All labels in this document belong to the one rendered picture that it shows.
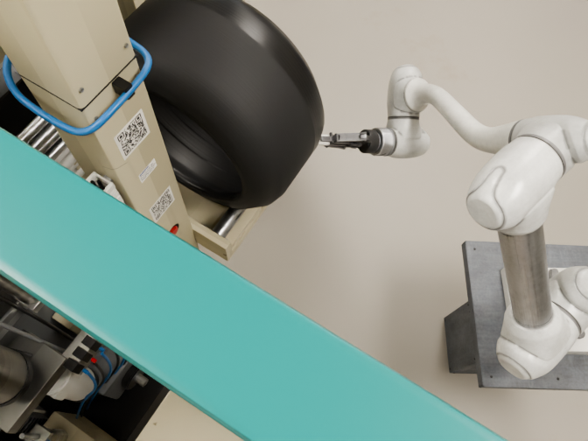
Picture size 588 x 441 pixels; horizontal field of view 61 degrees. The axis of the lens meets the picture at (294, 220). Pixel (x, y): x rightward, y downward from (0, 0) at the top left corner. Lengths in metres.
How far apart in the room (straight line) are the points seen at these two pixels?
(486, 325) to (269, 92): 1.10
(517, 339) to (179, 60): 1.13
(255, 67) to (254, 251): 1.43
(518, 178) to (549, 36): 2.58
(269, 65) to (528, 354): 1.04
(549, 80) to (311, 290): 1.93
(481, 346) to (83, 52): 1.47
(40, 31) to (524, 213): 0.92
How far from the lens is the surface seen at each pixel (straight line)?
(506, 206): 1.12
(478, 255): 1.90
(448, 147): 2.89
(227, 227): 1.50
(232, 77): 1.11
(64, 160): 1.60
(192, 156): 1.62
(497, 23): 3.59
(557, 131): 1.23
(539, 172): 1.16
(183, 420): 1.04
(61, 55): 0.76
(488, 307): 1.86
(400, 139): 1.64
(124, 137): 0.95
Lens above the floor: 2.29
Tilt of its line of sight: 66 degrees down
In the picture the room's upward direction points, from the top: 8 degrees clockwise
